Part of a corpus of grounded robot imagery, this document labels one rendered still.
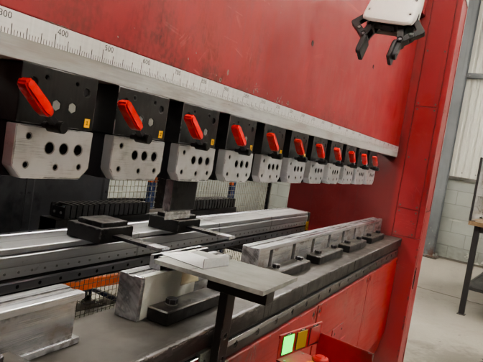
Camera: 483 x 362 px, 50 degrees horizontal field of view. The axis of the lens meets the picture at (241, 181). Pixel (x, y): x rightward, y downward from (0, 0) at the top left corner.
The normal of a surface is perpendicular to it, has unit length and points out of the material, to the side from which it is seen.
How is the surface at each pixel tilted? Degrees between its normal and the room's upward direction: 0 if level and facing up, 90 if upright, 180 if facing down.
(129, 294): 90
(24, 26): 90
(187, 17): 90
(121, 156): 90
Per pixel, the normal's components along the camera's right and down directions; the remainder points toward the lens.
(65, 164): 0.87, 0.17
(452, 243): -0.55, -0.03
